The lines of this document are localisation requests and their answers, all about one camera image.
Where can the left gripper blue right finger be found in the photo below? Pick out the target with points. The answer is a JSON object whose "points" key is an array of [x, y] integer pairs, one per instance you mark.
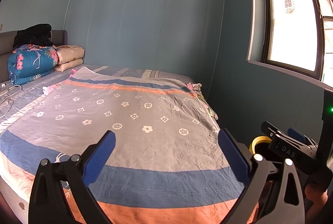
{"points": [[236, 154]]}

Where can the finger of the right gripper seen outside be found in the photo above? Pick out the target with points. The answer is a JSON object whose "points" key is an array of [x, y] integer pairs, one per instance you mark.
{"points": [[296, 135]]}

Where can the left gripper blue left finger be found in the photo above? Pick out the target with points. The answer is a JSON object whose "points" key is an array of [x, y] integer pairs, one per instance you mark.
{"points": [[97, 156]]}

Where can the person's right hand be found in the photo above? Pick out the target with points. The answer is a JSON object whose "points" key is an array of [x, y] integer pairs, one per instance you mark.
{"points": [[318, 198]]}

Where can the grey patterned bed sheet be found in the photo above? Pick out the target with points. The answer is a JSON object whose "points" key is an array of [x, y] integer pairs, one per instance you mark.
{"points": [[166, 167]]}

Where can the pink floral cloth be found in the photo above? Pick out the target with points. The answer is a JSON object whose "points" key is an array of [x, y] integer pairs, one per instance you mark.
{"points": [[196, 87]]}

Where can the beige folded quilts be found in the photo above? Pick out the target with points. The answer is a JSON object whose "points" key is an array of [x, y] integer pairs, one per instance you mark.
{"points": [[69, 56]]}

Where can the blue floral folded quilt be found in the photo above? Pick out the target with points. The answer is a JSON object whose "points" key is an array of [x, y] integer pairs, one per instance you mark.
{"points": [[28, 64]]}

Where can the black folded clothing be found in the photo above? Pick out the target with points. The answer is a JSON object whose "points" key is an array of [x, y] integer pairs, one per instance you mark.
{"points": [[39, 34]]}

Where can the window with dark frame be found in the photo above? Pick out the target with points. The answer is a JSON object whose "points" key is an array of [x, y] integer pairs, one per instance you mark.
{"points": [[293, 35]]}

